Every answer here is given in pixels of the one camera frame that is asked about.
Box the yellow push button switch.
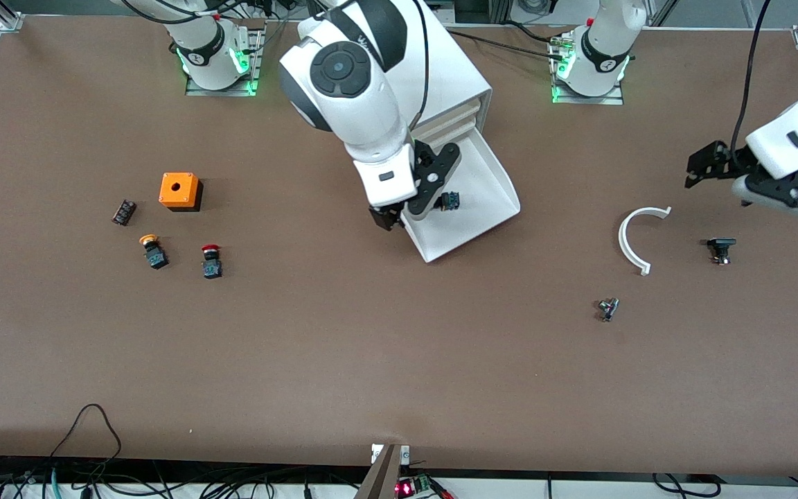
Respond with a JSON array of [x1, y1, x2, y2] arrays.
[[139, 235, 170, 270]]

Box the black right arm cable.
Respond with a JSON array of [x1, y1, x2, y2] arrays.
[[406, 0, 432, 132]]

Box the black looped table cable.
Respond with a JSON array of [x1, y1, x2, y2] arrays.
[[49, 404, 123, 462]]

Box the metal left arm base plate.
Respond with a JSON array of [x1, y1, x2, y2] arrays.
[[550, 31, 626, 106]]

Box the circuit board with red light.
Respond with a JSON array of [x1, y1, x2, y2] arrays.
[[396, 473, 452, 499]]

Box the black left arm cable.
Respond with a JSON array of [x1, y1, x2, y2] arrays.
[[730, 0, 770, 164]]

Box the orange box with hole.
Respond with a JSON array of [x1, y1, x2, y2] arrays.
[[159, 173, 204, 212]]

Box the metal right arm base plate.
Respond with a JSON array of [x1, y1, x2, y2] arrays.
[[186, 19, 265, 96]]

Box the white curved plastic piece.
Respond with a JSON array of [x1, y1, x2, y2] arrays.
[[619, 207, 672, 277]]

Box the grey camera stand bracket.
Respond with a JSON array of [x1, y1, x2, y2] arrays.
[[354, 444, 411, 499]]

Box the black cable loop under table edge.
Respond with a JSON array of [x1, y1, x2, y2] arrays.
[[652, 473, 725, 499]]

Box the black cable to arm base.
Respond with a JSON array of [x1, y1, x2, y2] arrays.
[[447, 29, 567, 62]]

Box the small black knob part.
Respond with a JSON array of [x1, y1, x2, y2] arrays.
[[707, 238, 737, 265]]

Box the tangled black cable bundle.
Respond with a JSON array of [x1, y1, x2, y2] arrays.
[[0, 454, 372, 499]]

